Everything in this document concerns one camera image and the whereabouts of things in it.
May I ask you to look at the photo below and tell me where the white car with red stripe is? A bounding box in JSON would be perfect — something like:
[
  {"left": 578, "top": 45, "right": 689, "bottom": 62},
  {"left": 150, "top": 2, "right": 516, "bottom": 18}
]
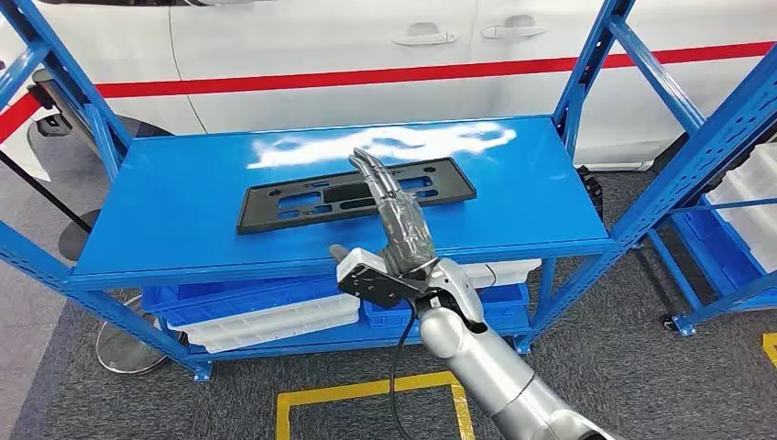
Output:
[{"left": 0, "top": 0, "right": 777, "bottom": 183}]

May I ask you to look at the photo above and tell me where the white plastic bin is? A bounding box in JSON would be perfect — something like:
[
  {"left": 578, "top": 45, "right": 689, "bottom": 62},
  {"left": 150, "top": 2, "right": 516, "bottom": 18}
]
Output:
[{"left": 704, "top": 142, "right": 777, "bottom": 274}]

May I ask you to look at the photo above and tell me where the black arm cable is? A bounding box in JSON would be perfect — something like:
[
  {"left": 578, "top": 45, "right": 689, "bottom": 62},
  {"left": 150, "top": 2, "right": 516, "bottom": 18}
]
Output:
[{"left": 389, "top": 300, "right": 420, "bottom": 440}]

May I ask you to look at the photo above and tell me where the black ribbed object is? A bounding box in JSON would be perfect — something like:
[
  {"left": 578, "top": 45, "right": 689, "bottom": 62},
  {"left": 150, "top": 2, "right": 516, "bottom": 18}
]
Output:
[{"left": 576, "top": 165, "right": 605, "bottom": 220}]

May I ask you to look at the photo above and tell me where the black plastic plate frame part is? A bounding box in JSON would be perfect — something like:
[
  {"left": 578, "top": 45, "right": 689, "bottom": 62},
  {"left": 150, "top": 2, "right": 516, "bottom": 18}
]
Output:
[{"left": 236, "top": 156, "right": 477, "bottom": 237}]

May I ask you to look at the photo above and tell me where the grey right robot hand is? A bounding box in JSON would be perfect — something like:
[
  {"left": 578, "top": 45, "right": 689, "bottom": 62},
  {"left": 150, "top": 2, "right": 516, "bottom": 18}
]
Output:
[{"left": 329, "top": 147, "right": 438, "bottom": 278}]

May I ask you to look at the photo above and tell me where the blue plastic crate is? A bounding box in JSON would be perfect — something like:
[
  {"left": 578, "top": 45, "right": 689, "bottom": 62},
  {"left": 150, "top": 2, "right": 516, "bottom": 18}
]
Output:
[
  {"left": 141, "top": 276, "right": 359, "bottom": 329},
  {"left": 363, "top": 281, "right": 531, "bottom": 332}
]

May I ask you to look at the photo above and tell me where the blue metal shelf rack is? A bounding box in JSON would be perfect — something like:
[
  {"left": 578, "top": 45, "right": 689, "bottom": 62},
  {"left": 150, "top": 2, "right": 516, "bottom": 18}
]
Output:
[
  {"left": 646, "top": 139, "right": 777, "bottom": 338},
  {"left": 0, "top": 0, "right": 777, "bottom": 384}
]

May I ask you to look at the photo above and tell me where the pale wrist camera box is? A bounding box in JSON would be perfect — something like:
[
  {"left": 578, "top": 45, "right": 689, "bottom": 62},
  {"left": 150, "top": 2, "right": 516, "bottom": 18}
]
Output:
[{"left": 336, "top": 247, "right": 426, "bottom": 308}]

